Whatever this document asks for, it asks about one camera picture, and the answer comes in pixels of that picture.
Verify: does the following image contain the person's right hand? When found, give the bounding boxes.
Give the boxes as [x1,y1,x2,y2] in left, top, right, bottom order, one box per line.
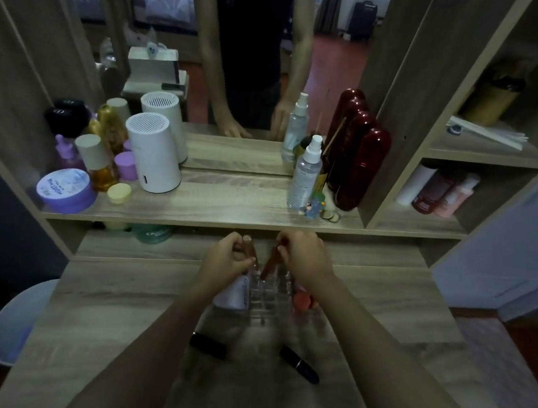
[268,226,346,302]

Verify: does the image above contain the person's left hand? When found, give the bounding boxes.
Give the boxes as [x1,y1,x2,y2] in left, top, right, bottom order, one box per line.
[195,227,261,307]

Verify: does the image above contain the brown lipstick tube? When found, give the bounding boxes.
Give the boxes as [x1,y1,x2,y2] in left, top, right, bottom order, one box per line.
[258,247,286,283]
[238,235,263,274]

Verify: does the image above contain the person's right forearm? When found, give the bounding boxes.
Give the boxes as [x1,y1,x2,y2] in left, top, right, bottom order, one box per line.
[296,274,538,408]

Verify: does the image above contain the person's left forearm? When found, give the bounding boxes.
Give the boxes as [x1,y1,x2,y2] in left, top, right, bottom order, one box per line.
[61,271,227,408]

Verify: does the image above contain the clear acrylic makeup organizer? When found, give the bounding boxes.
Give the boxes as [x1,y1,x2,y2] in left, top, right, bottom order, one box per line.
[211,254,326,335]

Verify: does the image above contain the wooden vanity table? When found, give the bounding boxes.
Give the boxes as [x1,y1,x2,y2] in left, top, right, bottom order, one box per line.
[0,0,538,408]

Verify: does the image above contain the orange round makeup item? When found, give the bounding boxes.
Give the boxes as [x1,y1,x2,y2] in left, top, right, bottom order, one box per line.
[291,289,321,315]

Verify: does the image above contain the small colourful figurine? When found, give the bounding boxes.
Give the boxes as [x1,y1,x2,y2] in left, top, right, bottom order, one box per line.
[304,191,327,221]

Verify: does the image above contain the clear spray bottle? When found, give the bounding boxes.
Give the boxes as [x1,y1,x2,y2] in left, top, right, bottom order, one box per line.
[285,131,328,215]

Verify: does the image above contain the green round jar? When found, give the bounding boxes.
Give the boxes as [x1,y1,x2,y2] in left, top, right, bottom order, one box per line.
[129,221,175,248]

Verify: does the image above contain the black lipstick tube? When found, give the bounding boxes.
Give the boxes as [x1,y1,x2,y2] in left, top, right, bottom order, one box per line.
[275,345,324,386]
[187,331,231,361]

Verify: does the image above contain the dark red glossy bottle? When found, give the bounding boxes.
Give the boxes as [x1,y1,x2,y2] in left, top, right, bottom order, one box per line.
[326,107,378,198]
[334,122,394,217]

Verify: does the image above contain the white cylindrical humidifier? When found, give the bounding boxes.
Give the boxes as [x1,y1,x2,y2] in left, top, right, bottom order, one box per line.
[116,109,191,198]

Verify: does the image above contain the small yellow jar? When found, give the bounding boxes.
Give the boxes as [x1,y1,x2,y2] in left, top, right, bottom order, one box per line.
[105,181,133,207]

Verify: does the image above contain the small purple jar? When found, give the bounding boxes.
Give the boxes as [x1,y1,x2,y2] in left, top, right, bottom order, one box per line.
[111,149,142,183]

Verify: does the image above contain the white cosmetic tube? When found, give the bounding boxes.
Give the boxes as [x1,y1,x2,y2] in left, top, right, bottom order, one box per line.
[395,160,439,210]

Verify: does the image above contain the dark red cosmetic tube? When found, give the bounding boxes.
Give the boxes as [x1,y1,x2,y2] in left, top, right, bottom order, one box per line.
[411,166,457,219]

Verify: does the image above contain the amber bottle with beige cap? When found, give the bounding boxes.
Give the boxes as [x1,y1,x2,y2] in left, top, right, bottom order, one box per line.
[68,131,124,194]

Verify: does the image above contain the pink cosmetic bottle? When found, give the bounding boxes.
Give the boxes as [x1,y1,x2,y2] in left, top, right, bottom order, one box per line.
[434,169,482,223]

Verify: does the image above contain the large purple round jar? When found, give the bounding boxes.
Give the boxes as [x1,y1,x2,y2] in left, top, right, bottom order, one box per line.
[32,163,101,219]

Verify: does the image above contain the purple dropper bottle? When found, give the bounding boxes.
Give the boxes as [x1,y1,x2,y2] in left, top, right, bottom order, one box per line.
[50,133,90,174]

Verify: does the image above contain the vanity mirror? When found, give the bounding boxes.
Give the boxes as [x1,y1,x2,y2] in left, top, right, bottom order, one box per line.
[8,0,395,192]

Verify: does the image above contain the black round container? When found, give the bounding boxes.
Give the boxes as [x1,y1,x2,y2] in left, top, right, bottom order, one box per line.
[41,95,94,141]

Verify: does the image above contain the white door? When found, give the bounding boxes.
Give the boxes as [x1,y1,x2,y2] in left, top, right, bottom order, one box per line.
[426,102,538,326]

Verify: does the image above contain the white waste bin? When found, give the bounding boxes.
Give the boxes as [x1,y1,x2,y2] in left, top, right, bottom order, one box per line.
[0,270,60,373]

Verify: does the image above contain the white paper sticks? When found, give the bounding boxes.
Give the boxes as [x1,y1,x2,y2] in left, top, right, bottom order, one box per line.
[445,114,531,152]

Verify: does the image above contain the pale patterned rug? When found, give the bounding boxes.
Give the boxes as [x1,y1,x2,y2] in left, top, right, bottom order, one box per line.
[442,312,538,408]

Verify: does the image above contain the yellow container with black lid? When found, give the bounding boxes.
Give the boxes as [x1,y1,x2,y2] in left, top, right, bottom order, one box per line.
[459,69,528,133]

